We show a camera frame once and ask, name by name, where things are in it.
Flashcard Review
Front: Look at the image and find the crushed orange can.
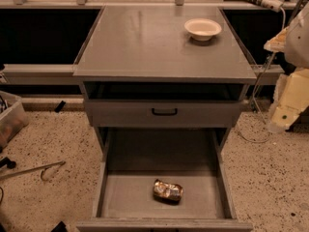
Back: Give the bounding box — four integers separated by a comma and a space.
153, 179, 183, 202

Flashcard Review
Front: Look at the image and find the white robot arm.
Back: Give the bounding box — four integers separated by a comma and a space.
264, 4, 309, 132

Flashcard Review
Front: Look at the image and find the grey drawer cabinet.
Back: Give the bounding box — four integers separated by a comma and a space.
72, 4, 258, 147

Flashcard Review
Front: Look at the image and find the open grey lower drawer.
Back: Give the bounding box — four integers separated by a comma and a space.
76, 128, 254, 232

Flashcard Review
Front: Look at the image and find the closed grey drawer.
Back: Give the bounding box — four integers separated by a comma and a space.
84, 100, 241, 128

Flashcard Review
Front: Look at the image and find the white bowl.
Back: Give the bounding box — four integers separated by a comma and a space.
184, 18, 222, 42

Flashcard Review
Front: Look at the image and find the small black floor object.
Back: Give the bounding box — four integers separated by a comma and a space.
54, 101, 66, 113

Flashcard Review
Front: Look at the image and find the clear plastic bin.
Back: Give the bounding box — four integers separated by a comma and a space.
0, 91, 29, 150

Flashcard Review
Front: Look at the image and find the white cable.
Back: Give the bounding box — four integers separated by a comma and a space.
237, 7, 288, 145

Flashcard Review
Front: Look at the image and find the black drawer handle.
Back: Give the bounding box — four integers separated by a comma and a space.
152, 108, 178, 116

